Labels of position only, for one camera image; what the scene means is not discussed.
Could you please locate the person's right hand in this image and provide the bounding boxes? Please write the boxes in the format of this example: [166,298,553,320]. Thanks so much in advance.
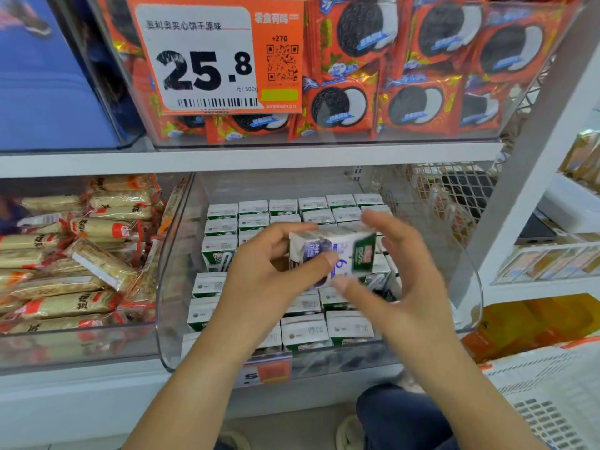
[332,209,463,366]

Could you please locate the person's left hand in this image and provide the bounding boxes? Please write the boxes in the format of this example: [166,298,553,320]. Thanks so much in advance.
[208,220,337,357]

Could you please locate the rows of white juice cartons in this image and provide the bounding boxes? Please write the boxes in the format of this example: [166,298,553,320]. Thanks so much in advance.
[181,192,404,360]

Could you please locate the blueberry juice carton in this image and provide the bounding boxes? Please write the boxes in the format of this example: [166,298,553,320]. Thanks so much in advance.
[287,221,378,278]

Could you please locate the person's left forearm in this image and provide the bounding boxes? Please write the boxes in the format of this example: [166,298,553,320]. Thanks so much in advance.
[122,340,259,450]

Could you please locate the person's blue jeans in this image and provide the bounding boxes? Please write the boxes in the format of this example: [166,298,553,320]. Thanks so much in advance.
[211,384,465,450]

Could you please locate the person's right white shoe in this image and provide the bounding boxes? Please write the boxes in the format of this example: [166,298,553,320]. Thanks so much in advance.
[336,414,369,450]

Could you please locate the person's white shoe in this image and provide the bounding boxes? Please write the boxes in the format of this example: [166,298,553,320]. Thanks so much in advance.
[336,414,369,450]
[217,431,253,450]

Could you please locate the person's left white shoe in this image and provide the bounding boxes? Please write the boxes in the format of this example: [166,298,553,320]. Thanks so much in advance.
[217,431,253,450]

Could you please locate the clear plastic display bin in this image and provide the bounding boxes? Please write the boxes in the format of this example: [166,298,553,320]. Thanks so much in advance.
[154,166,485,373]
[0,175,193,373]

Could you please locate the small orange price tag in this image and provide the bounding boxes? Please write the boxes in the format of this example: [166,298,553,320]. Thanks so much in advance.
[234,355,294,388]

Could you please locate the yellow orange snack packet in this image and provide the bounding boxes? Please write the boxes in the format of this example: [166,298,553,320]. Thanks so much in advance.
[462,293,600,364]

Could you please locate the pile of yellow wafer bars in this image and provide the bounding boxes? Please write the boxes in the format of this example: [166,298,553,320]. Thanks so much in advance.
[0,175,193,336]

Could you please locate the white flat box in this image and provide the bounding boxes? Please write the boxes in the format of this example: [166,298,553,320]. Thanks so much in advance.
[539,173,600,233]

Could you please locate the stack of red cookie packets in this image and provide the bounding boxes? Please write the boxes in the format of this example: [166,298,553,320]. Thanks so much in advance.
[89,0,587,146]

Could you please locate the large white orange price tag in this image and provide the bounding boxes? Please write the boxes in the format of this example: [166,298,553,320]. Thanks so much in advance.
[126,0,306,116]

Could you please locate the blue cardboard display box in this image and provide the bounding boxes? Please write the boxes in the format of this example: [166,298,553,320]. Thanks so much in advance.
[0,0,146,154]

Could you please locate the white wire mesh divider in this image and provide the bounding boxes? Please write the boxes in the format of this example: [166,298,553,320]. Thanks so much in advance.
[405,162,508,249]

